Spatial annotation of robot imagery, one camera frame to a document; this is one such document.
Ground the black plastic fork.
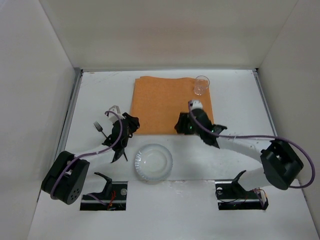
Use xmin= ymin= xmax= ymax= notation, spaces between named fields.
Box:
xmin=93 ymin=121 xmax=107 ymax=138

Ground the aluminium table rail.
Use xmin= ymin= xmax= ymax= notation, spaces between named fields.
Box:
xmin=50 ymin=67 xmax=83 ymax=167
xmin=252 ymin=67 xmax=311 ymax=201

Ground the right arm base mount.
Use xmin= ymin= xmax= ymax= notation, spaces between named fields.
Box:
xmin=215 ymin=180 xmax=269 ymax=211

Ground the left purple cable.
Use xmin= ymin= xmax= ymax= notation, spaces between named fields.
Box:
xmin=49 ymin=110 xmax=126 ymax=206

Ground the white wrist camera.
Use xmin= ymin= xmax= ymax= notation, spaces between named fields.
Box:
xmin=104 ymin=105 xmax=124 ymax=124
xmin=190 ymin=100 xmax=203 ymax=110

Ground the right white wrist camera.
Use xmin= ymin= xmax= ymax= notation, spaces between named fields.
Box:
xmin=190 ymin=100 xmax=203 ymax=110

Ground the right aluminium table rail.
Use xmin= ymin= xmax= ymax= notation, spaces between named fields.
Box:
xmin=252 ymin=67 xmax=311 ymax=201

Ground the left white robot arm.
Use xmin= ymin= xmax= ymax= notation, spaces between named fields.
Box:
xmin=40 ymin=110 xmax=140 ymax=205

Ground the orange cloth napkin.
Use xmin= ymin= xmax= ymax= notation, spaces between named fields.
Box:
xmin=130 ymin=76 xmax=214 ymax=135

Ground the clear plastic plate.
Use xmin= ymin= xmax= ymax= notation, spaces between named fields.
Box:
xmin=134 ymin=143 xmax=173 ymax=182

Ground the clear plastic cup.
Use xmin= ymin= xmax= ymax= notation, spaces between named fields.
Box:
xmin=193 ymin=75 xmax=210 ymax=96

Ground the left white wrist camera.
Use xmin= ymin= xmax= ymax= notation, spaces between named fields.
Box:
xmin=104 ymin=105 xmax=124 ymax=124

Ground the left aluminium table rail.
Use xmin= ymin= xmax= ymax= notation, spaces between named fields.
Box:
xmin=50 ymin=67 xmax=83 ymax=167

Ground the purple cable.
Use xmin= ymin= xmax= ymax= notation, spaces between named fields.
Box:
xmin=49 ymin=110 xmax=126 ymax=206
xmin=187 ymin=99 xmax=316 ymax=190

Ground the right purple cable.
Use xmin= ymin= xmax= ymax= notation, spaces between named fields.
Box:
xmin=187 ymin=99 xmax=316 ymax=190

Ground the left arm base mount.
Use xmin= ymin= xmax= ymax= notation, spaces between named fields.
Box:
xmin=79 ymin=181 xmax=128 ymax=211

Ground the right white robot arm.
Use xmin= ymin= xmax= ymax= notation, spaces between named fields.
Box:
xmin=174 ymin=108 xmax=304 ymax=191

